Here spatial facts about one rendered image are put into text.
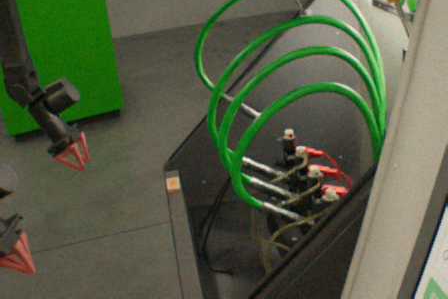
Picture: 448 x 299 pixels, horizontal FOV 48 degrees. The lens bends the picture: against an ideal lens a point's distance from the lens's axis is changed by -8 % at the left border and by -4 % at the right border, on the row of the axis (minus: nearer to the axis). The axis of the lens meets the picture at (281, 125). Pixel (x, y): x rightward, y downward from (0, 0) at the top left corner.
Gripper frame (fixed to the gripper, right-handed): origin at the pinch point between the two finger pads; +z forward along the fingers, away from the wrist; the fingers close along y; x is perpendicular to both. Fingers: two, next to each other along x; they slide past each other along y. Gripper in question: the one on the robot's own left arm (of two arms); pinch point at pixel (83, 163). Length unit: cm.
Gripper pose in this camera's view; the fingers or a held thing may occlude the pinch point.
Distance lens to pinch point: 139.3
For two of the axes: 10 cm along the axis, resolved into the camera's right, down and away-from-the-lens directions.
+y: -0.8, -3.9, 9.2
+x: -8.7, 4.8, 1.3
